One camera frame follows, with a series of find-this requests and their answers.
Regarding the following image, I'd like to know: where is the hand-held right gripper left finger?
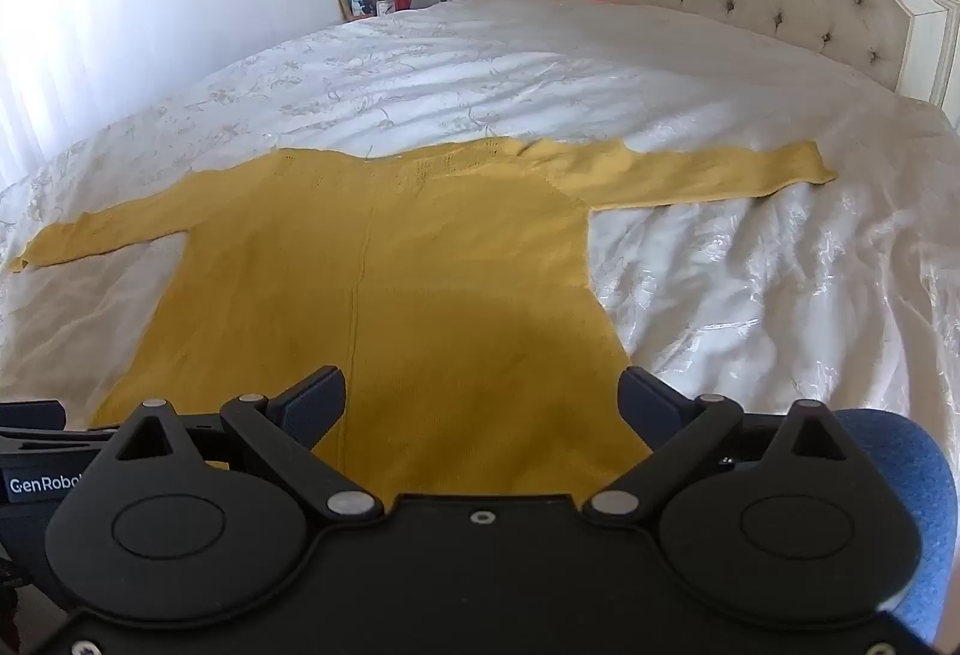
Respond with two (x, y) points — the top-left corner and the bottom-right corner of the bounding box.
(101, 366), (383, 522)

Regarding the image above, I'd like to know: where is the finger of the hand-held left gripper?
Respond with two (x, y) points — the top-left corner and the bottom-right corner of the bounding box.
(0, 400), (117, 457)

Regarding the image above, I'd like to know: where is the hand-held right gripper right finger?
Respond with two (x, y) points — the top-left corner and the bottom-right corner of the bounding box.
(582, 366), (860, 525)

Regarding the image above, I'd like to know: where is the yellow knit sweater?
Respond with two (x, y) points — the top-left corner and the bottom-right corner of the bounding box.
(7, 137), (838, 500)

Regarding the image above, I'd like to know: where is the blue fleece clothing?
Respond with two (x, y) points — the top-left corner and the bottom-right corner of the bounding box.
(832, 407), (950, 655)

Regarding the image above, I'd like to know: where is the white sheer curtain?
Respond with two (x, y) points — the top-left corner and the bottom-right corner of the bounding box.
(0, 0), (226, 170)

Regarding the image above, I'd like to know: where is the white floral bedspread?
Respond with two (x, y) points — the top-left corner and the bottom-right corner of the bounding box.
(0, 0), (960, 450)

